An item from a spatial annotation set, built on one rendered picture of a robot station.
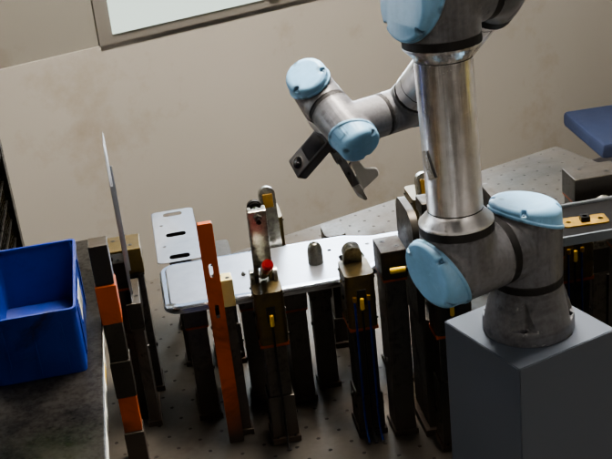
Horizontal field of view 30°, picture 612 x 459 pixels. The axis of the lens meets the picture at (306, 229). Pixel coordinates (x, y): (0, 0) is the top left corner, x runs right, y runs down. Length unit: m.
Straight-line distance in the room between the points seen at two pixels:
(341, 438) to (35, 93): 1.94
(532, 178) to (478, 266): 1.82
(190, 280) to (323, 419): 0.41
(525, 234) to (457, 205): 0.14
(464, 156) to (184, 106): 2.52
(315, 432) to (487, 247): 0.81
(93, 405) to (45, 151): 2.07
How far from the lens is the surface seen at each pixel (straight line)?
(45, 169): 3.99
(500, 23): 1.76
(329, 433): 2.40
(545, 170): 3.60
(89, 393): 2.03
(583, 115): 4.74
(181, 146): 4.15
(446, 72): 1.64
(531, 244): 1.80
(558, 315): 1.88
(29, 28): 3.88
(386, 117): 1.96
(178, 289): 2.39
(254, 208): 2.19
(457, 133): 1.67
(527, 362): 1.84
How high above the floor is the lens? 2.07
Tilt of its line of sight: 25 degrees down
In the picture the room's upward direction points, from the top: 6 degrees counter-clockwise
